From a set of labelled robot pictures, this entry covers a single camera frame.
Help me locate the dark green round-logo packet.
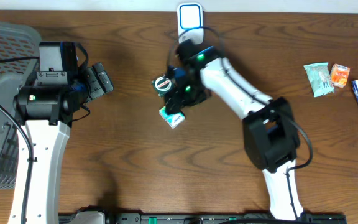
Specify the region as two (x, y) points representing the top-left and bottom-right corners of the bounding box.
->
(151, 75), (174, 97)

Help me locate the teal candy pouch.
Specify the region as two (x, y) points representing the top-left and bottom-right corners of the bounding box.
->
(303, 62), (334, 98)

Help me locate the small orange white packet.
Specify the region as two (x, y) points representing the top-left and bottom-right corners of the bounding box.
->
(331, 64), (350, 88)

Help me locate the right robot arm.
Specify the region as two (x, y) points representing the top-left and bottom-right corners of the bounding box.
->
(164, 40), (303, 220)

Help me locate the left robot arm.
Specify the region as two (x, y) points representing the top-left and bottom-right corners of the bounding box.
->
(9, 42), (114, 223)

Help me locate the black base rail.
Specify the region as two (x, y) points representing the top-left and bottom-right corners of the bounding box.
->
(59, 212), (347, 224)

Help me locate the grey plastic shopping basket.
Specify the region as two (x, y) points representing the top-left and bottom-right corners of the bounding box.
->
(0, 22), (41, 189)

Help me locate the white barcode scanner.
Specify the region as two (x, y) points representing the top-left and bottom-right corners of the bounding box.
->
(177, 2), (204, 44)

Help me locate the green white tissue pack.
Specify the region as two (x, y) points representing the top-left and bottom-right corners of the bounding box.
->
(159, 106), (185, 129)

